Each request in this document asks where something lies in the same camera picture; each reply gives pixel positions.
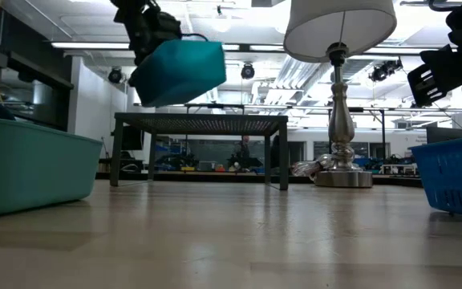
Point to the dark teal container lid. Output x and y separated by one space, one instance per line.
179 72

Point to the light teal plastic container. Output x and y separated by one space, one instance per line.
26 168

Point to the black ceiling spotlight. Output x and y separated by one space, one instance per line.
385 70
115 75
248 71

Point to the black computer monitor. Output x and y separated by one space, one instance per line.
447 133

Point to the grey perforated metal shelf riser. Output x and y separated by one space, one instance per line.
199 118

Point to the blue perforated plastic basket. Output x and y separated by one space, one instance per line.
455 176

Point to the white shade silver table lamp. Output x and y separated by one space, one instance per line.
341 128

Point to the person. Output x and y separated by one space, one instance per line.
244 152

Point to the clear glass light bulb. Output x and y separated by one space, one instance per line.
315 165

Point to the black aluminium table frame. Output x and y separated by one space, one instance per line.
215 176

